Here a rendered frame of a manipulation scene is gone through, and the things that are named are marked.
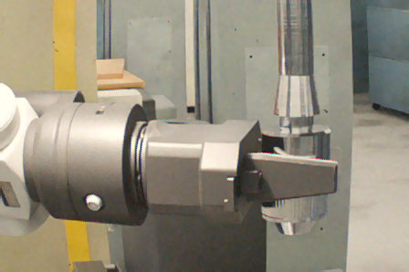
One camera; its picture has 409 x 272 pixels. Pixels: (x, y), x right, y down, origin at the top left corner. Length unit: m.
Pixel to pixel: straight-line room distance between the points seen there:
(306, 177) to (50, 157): 0.17
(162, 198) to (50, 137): 0.09
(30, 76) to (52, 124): 1.68
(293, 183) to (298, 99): 0.05
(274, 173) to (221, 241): 0.36
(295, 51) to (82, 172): 0.16
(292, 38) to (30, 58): 1.74
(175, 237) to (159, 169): 0.34
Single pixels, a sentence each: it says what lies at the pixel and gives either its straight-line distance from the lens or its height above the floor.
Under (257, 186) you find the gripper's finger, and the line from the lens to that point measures 0.60.
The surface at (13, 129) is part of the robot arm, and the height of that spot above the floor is 1.19.
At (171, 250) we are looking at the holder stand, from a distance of 0.95.
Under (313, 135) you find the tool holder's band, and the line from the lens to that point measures 0.61.
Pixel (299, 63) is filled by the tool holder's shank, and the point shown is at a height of 1.23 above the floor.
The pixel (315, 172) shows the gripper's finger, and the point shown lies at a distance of 0.60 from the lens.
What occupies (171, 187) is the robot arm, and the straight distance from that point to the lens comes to 0.61.
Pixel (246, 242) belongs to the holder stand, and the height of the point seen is 1.02.
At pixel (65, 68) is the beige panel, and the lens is 2.32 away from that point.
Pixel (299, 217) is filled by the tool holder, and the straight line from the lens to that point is 0.62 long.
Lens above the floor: 1.29
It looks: 7 degrees down
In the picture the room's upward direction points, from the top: 1 degrees counter-clockwise
